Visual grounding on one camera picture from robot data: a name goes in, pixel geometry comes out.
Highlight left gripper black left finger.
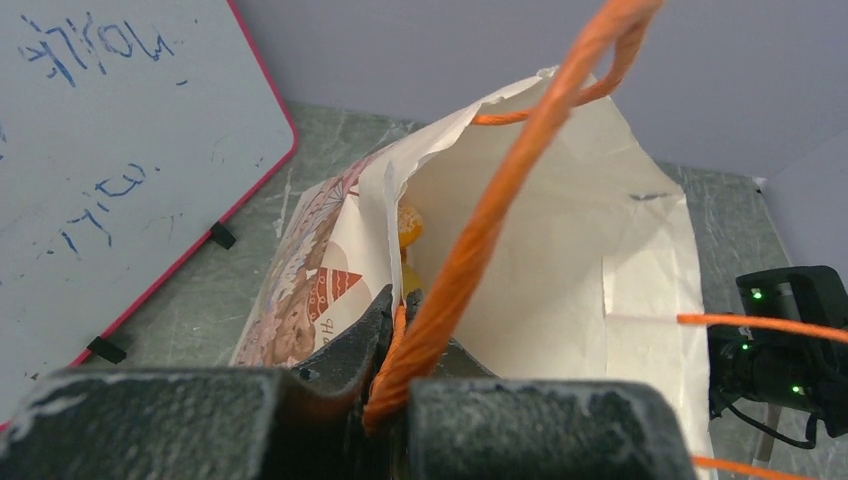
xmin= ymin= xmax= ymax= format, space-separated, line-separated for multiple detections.
xmin=1 ymin=289 xmax=392 ymax=479

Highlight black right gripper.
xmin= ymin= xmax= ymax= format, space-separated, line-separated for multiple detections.
xmin=707 ymin=265 xmax=847 ymax=438

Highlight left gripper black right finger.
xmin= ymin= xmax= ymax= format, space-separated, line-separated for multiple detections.
xmin=400 ymin=288 xmax=697 ymax=480

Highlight white paper bag orange handles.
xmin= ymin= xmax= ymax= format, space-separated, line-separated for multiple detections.
xmin=230 ymin=0 xmax=848 ymax=480

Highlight yellow fake bread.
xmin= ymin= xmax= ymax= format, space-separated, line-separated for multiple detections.
xmin=401 ymin=263 xmax=424 ymax=297

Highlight orange fake bread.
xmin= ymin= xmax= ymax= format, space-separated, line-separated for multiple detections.
xmin=397 ymin=204 xmax=423 ymax=250

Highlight pink framed whiteboard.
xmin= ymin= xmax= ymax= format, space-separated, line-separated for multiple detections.
xmin=1 ymin=1 xmax=298 ymax=420

